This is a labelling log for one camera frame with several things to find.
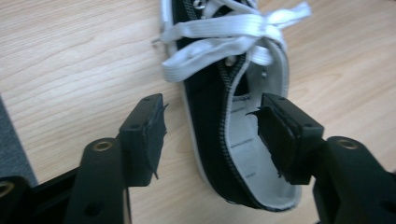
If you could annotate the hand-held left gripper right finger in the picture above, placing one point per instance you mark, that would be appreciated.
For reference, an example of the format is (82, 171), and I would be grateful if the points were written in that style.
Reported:
(289, 140)

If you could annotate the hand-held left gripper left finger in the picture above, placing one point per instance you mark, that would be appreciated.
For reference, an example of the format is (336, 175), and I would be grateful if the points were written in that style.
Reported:
(137, 146)

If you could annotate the black sneaker with white laces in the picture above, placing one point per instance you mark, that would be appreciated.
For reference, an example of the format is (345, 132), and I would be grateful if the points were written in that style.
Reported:
(208, 124)

